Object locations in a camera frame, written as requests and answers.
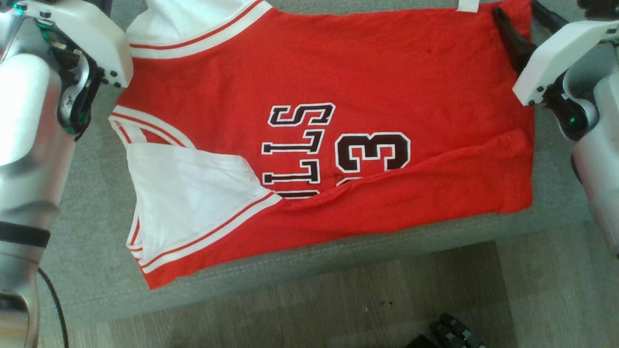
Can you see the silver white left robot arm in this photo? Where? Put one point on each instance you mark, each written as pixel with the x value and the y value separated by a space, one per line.
pixel 24 145

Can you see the red white basketball jersey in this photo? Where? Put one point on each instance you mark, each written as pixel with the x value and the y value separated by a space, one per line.
pixel 338 72

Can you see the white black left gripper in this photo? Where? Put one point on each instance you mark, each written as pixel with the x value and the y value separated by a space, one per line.
pixel 96 43

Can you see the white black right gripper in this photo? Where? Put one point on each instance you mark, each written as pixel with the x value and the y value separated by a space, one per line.
pixel 556 58

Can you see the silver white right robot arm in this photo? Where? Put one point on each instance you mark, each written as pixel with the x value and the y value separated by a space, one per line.
pixel 602 159

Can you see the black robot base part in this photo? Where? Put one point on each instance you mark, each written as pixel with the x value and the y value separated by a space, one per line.
pixel 454 333

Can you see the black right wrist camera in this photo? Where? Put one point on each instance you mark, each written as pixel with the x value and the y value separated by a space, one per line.
pixel 599 7

